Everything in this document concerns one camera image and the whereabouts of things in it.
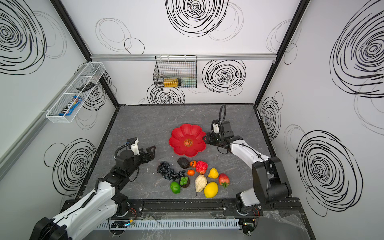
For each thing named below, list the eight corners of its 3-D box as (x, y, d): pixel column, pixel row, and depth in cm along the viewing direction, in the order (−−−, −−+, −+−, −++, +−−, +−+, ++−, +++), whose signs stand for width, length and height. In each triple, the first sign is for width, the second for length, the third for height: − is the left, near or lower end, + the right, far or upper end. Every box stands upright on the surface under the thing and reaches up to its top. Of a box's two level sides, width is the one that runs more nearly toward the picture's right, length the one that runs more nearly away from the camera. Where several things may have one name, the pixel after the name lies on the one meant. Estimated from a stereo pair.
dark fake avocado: (177, 163, 90) (176, 160, 87) (182, 157, 93) (182, 155, 90) (185, 170, 87) (185, 168, 84) (191, 164, 90) (191, 162, 87)
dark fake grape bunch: (156, 173, 86) (154, 170, 83) (162, 162, 91) (161, 159, 87) (179, 185, 82) (178, 182, 78) (185, 173, 86) (184, 170, 83)
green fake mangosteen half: (180, 187, 81) (179, 185, 77) (180, 179, 84) (179, 176, 80) (190, 187, 81) (189, 185, 77) (190, 179, 84) (190, 176, 80)
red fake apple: (193, 170, 88) (193, 166, 83) (198, 161, 91) (199, 158, 87) (203, 176, 85) (203, 172, 81) (208, 167, 88) (208, 164, 84)
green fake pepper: (170, 193, 79) (169, 192, 77) (171, 183, 83) (170, 181, 80) (180, 193, 79) (179, 192, 77) (180, 183, 83) (180, 181, 80)
